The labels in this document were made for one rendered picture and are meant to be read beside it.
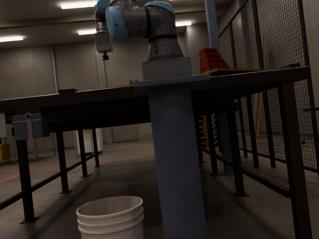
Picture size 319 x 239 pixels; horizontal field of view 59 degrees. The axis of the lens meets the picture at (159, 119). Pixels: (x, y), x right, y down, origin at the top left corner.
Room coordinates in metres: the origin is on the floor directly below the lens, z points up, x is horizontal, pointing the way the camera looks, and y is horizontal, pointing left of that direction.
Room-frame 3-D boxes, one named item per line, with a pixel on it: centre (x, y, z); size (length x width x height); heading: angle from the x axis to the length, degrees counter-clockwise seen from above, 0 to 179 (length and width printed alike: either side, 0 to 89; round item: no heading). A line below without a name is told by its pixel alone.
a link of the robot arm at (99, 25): (1.63, 0.27, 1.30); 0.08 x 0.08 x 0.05
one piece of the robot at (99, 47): (1.64, 0.27, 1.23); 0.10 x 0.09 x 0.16; 177
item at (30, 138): (1.39, 0.64, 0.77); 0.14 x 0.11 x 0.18; 92
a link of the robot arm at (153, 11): (1.11, -0.04, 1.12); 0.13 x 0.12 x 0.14; 108
